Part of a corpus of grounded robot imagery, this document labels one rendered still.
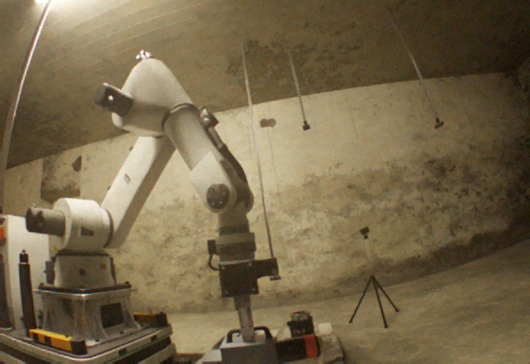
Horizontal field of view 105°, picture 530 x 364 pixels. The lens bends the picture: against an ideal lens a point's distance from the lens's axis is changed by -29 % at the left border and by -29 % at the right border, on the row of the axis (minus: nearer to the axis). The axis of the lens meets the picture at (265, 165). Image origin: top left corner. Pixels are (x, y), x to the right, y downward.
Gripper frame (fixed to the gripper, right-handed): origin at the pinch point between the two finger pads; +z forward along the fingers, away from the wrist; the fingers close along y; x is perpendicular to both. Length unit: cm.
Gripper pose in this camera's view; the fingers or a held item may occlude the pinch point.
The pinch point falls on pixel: (248, 329)
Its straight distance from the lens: 119.2
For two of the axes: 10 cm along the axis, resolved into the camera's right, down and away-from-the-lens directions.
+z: 1.4, 9.5, -2.9
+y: 0.4, -3.0, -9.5
